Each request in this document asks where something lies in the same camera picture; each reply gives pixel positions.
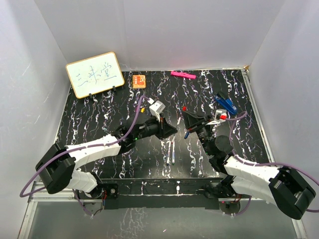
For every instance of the blue stapler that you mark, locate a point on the blue stapler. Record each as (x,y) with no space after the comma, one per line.
(224,101)

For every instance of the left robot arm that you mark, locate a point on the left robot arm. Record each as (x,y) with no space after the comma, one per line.
(59,168)

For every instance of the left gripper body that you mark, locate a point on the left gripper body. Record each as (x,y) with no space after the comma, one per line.
(154,128)

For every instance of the orange notepad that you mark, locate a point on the orange notepad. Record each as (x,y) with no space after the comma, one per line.
(138,81)

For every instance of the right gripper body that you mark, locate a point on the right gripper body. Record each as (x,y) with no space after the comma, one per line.
(204,131)

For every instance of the pink plastic piece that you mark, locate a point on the pink plastic piece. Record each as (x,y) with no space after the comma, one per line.
(182,74)

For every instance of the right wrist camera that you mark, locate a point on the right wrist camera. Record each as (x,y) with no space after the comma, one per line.
(220,114)

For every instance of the white pen green end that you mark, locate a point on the white pen green end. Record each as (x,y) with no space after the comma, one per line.
(168,154)

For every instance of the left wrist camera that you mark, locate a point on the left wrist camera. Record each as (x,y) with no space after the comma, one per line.
(157,108)

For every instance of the white pen blue end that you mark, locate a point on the white pen blue end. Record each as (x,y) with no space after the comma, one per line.
(173,153)

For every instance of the small whiteboard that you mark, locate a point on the small whiteboard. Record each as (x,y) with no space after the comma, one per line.
(95,74)

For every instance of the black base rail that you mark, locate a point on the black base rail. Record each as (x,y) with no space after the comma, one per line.
(161,193)

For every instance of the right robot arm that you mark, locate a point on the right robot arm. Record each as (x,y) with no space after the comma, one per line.
(278,184)

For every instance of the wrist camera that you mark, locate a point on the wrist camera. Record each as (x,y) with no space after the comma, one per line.
(220,114)
(157,108)

